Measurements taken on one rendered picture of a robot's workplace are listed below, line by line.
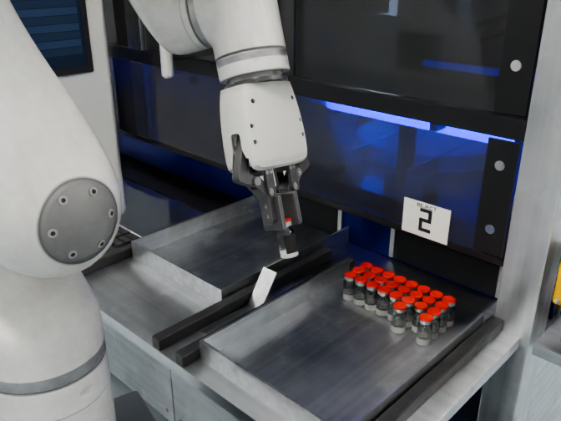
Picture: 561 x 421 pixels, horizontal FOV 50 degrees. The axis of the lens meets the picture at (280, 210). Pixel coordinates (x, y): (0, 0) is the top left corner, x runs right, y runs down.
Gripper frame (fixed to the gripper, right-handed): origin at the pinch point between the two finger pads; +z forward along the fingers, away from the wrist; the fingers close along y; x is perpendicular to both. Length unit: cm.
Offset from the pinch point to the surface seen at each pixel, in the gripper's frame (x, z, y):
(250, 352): -15.7, 20.9, -4.5
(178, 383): -95, 53, -44
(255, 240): -38, 10, -31
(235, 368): -11.7, 20.4, 2.0
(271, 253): -32.4, 12.0, -29.2
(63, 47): -71, -38, -17
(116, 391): -142, 64, -49
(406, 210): -3.6, 6.3, -33.5
